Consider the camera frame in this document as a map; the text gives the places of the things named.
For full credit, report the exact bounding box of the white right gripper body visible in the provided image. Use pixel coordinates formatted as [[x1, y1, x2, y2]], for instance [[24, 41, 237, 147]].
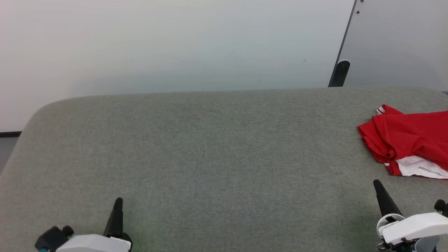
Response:
[[377, 212, 448, 252]]

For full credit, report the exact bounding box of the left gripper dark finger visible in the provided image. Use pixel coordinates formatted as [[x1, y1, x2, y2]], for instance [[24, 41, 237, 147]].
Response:
[[103, 197, 133, 246]]

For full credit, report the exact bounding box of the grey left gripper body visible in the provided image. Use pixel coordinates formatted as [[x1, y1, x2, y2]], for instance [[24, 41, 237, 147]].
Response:
[[56, 234, 131, 252]]

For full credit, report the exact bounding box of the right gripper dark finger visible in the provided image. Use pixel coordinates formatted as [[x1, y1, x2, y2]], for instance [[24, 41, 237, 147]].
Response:
[[373, 180, 403, 218]]

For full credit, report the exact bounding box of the red and white garment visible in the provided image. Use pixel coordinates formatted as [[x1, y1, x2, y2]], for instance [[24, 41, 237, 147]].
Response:
[[358, 104, 448, 180]]

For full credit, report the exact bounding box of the black partition foot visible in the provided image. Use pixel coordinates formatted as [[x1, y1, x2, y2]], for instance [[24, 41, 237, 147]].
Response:
[[328, 60, 351, 87]]

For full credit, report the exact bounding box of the dark partition edge strip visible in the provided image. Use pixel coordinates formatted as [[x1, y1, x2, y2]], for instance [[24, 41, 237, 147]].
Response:
[[329, 0, 358, 87]]

